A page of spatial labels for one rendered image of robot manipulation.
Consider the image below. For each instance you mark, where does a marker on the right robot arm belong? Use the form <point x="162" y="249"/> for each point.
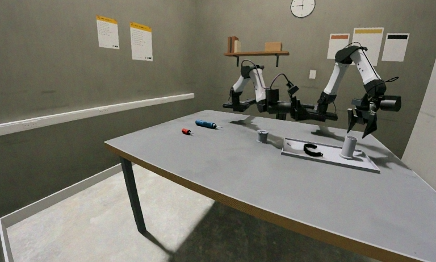
<point x="263" y="96"/>

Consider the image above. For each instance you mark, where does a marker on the red screwdriver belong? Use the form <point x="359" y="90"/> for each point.
<point x="186" y="131"/>

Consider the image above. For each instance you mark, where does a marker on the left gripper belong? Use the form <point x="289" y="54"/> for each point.
<point x="370" y="119"/>

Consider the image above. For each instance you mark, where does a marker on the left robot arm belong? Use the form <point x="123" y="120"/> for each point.
<point x="344" y="58"/>

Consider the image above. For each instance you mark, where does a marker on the blue screwdriver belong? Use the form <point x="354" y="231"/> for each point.
<point x="206" y="124"/>

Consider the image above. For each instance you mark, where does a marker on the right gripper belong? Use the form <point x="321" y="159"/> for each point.
<point x="296" y="111"/>

